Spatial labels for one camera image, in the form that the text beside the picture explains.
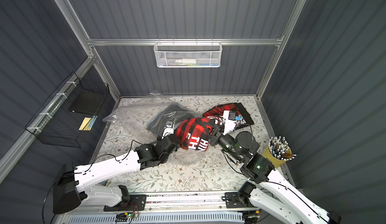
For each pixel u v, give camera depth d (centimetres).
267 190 47
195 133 62
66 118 72
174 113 93
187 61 93
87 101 83
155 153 56
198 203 75
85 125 64
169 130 65
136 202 74
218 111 103
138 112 111
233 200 73
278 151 72
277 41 89
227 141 54
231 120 53
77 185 40
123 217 72
